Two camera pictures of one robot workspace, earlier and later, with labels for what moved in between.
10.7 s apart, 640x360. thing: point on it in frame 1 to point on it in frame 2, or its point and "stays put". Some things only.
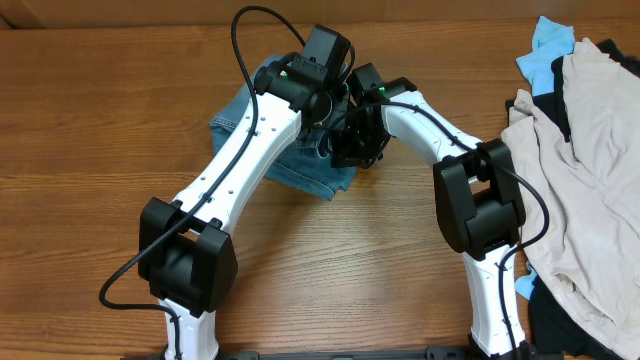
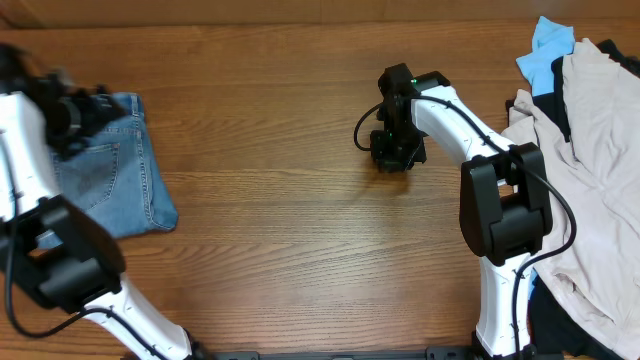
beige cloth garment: [581, 196] stays put
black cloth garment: [554, 335] stays put
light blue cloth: [550, 41] stays put
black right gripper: [344, 158] to [388, 164]
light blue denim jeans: [306, 162] to [112, 176]
